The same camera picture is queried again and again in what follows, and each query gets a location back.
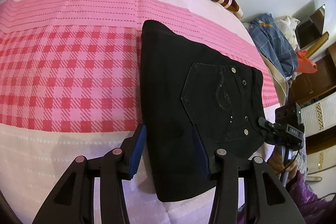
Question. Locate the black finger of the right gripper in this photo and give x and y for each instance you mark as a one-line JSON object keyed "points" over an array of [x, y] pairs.
{"points": [[267, 128]]}

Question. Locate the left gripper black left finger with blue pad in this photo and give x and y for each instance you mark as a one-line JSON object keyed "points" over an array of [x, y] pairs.
{"points": [[71, 199]]}

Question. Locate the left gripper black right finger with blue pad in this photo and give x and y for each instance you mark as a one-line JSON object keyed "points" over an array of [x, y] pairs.
{"points": [[265, 197]]}

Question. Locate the black pants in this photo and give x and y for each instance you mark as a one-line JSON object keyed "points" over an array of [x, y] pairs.
{"points": [[194, 100]]}

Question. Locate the person's right hand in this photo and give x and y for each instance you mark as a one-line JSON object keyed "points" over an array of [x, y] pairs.
{"points": [[277, 165]]}

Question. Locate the wooden dresser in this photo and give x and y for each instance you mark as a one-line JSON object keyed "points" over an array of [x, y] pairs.
{"points": [[312, 78]]}

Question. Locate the orange plastic bag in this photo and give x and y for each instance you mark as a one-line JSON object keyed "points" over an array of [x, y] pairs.
{"points": [[305, 65]]}

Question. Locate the blue plaid cloth pile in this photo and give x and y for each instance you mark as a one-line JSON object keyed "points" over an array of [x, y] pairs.
{"points": [[272, 44]]}

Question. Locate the white floral cloth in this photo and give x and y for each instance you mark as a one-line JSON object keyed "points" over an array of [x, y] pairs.
{"points": [[288, 26]]}

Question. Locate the pink checkered bed sheet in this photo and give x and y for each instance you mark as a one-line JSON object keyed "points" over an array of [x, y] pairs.
{"points": [[69, 80]]}

